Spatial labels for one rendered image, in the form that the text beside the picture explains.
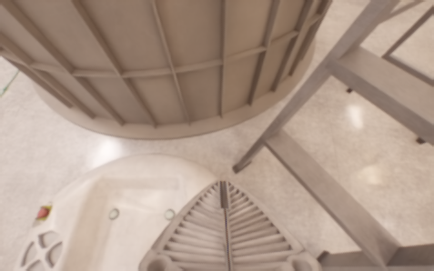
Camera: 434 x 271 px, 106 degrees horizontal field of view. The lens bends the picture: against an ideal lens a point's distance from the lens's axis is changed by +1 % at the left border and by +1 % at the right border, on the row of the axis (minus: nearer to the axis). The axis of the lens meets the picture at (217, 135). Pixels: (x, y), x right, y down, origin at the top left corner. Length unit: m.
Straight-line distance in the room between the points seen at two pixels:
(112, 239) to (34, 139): 0.94
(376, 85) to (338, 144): 0.73
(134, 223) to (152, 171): 0.16
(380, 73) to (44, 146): 1.43
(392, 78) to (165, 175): 0.56
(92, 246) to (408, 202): 1.29
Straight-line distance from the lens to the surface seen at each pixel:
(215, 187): 0.17
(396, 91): 0.44
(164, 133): 0.97
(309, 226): 0.93
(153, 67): 0.70
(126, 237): 0.60
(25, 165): 1.35
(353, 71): 0.43
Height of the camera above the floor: 0.84
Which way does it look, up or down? 62 degrees down
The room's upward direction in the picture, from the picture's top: 1 degrees counter-clockwise
